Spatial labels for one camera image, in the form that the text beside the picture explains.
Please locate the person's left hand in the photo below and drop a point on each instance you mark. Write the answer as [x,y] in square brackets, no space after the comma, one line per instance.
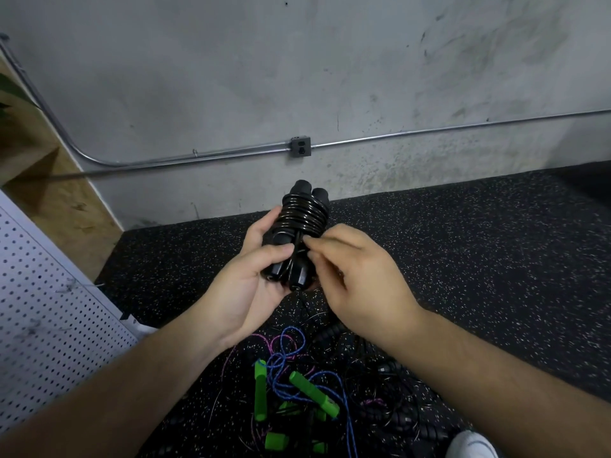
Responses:
[239,291]

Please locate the white right shoe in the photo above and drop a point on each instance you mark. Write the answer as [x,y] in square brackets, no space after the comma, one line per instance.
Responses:
[473,445]

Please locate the white pegboard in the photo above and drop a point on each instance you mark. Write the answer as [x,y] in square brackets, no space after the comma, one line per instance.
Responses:
[48,319]

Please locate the metal conduit pipe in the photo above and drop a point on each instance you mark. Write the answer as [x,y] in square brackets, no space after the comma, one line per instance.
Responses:
[191,152]

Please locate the person's left forearm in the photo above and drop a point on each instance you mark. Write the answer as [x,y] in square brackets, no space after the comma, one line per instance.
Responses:
[105,405]

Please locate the white pegboard stand foot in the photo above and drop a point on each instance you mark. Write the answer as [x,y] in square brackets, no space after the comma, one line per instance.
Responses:
[136,324]

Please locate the grey electrical junction box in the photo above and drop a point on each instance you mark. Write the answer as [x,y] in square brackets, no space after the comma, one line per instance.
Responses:
[301,146]

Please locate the green potted plant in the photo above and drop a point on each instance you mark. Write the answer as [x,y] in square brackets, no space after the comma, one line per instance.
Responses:
[9,90]

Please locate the person's right forearm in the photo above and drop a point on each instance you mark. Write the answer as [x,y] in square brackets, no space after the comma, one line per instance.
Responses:
[506,396]

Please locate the person's right hand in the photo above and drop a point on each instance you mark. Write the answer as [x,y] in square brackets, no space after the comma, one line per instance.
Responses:
[368,286]

